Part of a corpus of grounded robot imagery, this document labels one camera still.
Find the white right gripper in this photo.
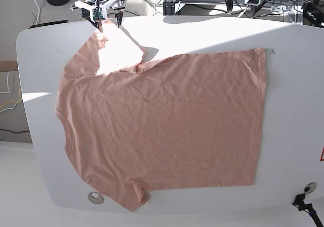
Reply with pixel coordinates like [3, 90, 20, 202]
[71, 0, 126, 33]

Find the pink T-shirt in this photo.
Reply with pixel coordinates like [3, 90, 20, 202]
[55, 21, 266, 211]

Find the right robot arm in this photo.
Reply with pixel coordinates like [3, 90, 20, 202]
[71, 0, 126, 31]

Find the metal table grommet left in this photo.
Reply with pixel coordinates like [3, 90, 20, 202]
[88, 192, 104, 205]

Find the metal table grommet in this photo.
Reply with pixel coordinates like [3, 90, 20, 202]
[304, 182, 317, 194]
[88, 192, 104, 205]

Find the metal table grommet right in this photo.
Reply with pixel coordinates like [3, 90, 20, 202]
[304, 182, 317, 194]

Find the yellow cable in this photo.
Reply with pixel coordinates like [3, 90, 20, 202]
[0, 99, 23, 113]

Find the black camera clamp mount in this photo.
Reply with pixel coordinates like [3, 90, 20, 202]
[292, 194, 323, 227]

